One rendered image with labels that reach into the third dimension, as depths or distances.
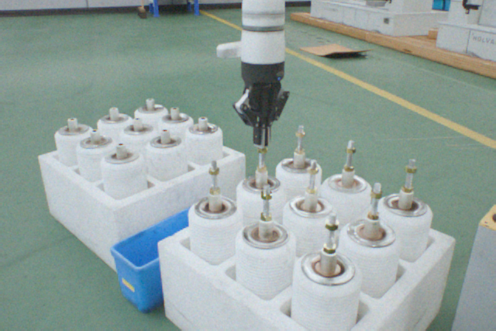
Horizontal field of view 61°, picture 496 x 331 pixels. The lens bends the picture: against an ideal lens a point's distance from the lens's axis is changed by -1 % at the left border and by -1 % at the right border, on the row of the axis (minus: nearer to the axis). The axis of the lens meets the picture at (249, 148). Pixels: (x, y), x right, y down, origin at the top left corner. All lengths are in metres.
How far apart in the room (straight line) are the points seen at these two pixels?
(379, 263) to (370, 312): 0.07
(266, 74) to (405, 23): 3.30
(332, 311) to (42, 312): 0.61
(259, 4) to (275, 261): 0.40
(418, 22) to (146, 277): 3.51
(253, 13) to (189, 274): 0.44
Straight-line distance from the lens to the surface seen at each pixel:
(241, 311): 0.69
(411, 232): 0.78
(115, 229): 0.95
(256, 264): 0.66
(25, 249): 1.21
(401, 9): 3.95
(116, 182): 0.96
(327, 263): 0.62
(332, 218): 0.58
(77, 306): 0.99
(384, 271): 0.71
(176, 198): 1.02
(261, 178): 0.81
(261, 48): 0.71
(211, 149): 1.08
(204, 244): 0.75
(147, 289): 0.90
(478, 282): 0.73
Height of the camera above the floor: 0.64
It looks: 23 degrees down
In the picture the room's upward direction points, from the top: straight up
